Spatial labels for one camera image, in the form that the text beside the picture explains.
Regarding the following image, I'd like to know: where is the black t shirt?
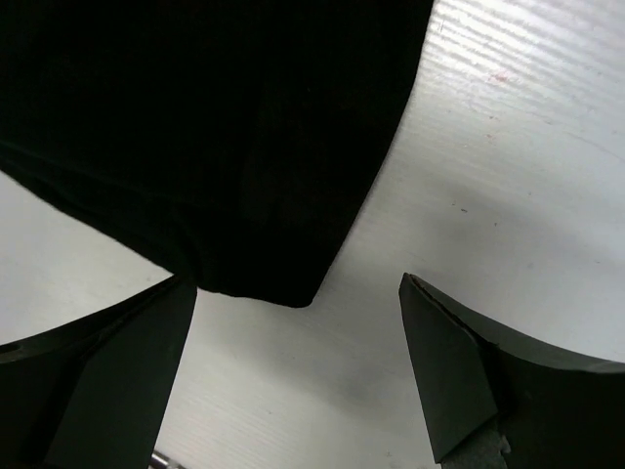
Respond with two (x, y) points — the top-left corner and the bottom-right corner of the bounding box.
(1, 1), (433, 308)

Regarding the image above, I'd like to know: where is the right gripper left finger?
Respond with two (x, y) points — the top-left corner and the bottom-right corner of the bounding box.
(1, 277), (196, 468)

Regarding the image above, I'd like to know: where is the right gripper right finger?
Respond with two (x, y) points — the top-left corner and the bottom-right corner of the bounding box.
(399, 275), (624, 468)

